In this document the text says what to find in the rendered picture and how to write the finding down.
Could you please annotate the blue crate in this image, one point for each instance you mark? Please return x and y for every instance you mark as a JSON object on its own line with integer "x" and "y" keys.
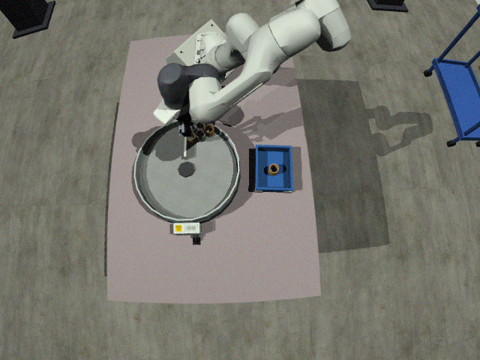
{"x": 274, "y": 154}

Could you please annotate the bronze bushing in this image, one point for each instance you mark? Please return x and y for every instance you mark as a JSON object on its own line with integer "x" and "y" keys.
{"x": 273, "y": 166}
{"x": 207, "y": 127}
{"x": 192, "y": 141}

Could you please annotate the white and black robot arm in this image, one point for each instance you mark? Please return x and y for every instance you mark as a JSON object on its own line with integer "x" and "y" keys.
{"x": 266, "y": 48}

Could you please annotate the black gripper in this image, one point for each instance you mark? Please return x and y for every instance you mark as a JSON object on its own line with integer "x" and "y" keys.
{"x": 186, "y": 126}

